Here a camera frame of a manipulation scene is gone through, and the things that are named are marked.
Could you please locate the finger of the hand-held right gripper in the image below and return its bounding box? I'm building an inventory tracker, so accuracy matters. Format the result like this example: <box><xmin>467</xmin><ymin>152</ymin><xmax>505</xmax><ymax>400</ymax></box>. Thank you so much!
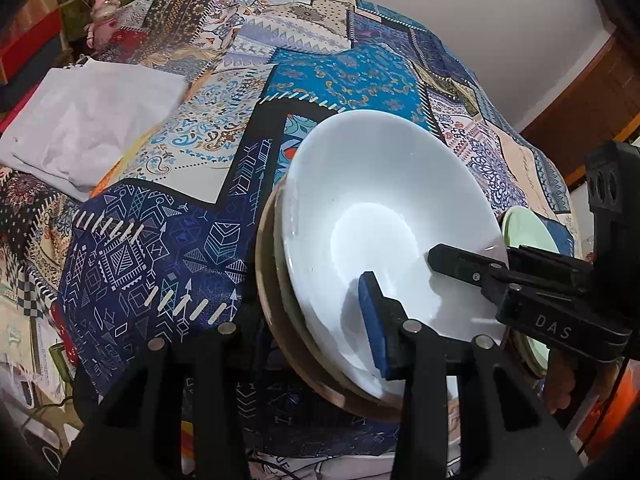
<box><xmin>506</xmin><ymin>244</ymin><xmax>596</xmax><ymax>297</ymax></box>
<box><xmin>427</xmin><ymin>243</ymin><xmax>512</xmax><ymax>305</ymax></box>

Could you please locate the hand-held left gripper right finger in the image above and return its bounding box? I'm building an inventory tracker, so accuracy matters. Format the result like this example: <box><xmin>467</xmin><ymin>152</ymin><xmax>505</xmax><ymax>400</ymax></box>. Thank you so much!
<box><xmin>357</xmin><ymin>271</ymin><xmax>583</xmax><ymax>480</ymax></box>

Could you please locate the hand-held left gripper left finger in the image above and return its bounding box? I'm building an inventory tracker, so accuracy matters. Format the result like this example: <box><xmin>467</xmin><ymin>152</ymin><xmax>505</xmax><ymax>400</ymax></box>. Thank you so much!
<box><xmin>60</xmin><ymin>309</ymin><xmax>273</xmax><ymax>480</ymax></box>

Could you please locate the pale green bowl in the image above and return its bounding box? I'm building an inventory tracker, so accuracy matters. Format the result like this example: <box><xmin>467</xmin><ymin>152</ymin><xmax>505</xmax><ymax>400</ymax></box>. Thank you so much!
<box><xmin>272</xmin><ymin>185</ymin><xmax>416</xmax><ymax>411</ymax></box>

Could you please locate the white black-spotted bowl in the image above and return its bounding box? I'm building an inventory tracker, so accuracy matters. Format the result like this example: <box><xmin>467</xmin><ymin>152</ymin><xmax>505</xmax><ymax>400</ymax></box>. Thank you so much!
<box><xmin>280</xmin><ymin>110</ymin><xmax>508</xmax><ymax>401</ymax></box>

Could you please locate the person's right hand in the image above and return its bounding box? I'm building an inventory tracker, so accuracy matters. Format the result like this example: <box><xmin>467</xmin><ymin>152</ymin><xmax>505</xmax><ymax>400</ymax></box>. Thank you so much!
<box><xmin>544</xmin><ymin>355</ymin><xmax>577</xmax><ymax>415</ymax></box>

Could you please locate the pale green plate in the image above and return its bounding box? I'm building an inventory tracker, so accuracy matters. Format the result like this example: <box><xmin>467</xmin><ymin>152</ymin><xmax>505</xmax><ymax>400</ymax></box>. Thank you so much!
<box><xmin>500</xmin><ymin>206</ymin><xmax>562</xmax><ymax>378</ymax></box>

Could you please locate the patchwork printed blanket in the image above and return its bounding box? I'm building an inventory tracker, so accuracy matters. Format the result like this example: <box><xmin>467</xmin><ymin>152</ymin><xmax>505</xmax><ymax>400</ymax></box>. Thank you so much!
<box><xmin>0</xmin><ymin>0</ymin><xmax>576</xmax><ymax>461</ymax></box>

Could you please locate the white folded cloth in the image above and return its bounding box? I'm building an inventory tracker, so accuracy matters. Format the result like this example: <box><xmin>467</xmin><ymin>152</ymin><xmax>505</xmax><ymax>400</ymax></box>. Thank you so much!
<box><xmin>0</xmin><ymin>57</ymin><xmax>190</xmax><ymax>202</ymax></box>

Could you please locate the pink rabbit toy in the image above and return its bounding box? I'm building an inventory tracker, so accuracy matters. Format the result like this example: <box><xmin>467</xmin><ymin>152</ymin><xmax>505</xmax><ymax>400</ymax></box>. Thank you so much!
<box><xmin>86</xmin><ymin>0</ymin><xmax>122</xmax><ymax>50</ymax></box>

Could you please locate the red box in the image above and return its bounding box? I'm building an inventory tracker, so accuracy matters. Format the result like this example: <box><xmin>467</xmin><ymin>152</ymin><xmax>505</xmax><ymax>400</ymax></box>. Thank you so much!
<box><xmin>0</xmin><ymin>7</ymin><xmax>63</xmax><ymax>83</ymax></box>

